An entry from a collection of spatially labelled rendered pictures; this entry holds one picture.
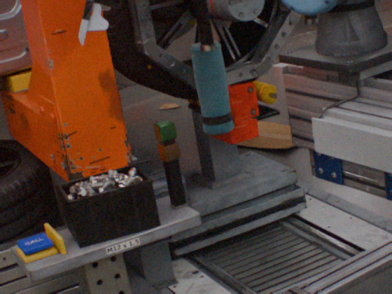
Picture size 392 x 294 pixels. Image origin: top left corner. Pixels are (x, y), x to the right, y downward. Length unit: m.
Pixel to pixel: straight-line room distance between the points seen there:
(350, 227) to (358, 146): 1.17
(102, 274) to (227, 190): 0.85
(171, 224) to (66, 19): 0.54
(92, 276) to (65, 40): 0.56
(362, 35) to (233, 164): 1.20
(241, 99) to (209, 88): 0.21
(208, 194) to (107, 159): 0.68
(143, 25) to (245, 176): 0.67
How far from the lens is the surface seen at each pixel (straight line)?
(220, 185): 2.73
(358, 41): 1.66
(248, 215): 2.69
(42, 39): 1.98
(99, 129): 2.05
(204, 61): 2.34
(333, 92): 1.72
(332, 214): 2.77
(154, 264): 2.45
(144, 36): 2.39
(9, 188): 2.26
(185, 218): 1.95
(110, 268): 1.95
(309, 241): 2.66
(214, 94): 2.37
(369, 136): 1.48
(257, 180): 2.74
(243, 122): 2.56
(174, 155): 1.97
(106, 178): 1.93
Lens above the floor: 1.20
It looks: 18 degrees down
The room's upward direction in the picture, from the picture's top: 10 degrees counter-clockwise
